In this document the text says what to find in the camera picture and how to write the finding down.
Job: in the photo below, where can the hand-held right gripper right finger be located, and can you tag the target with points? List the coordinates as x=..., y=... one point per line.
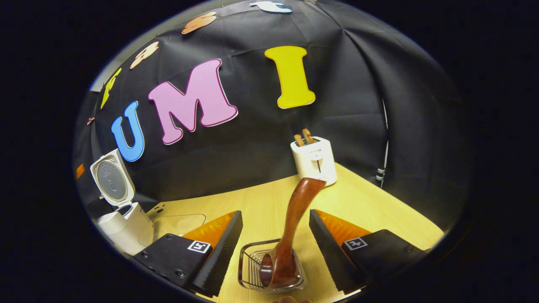
x=328, y=252

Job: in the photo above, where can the white rice cooker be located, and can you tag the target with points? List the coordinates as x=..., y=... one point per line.
x=126, y=231

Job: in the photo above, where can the toast slice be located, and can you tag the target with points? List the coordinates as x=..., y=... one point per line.
x=308, y=136
x=299, y=140

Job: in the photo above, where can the black backdrop cloth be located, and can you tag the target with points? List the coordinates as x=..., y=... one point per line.
x=252, y=147

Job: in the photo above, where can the brown wooden spoon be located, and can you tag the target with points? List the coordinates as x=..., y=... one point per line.
x=299, y=202

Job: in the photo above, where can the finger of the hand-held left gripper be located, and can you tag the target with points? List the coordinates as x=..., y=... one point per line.
x=80, y=171

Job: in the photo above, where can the clear plastic container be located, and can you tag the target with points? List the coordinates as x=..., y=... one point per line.
x=181, y=221

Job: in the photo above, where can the white toaster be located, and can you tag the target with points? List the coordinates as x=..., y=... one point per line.
x=313, y=164

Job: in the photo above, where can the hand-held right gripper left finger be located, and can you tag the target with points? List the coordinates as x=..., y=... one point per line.
x=223, y=252

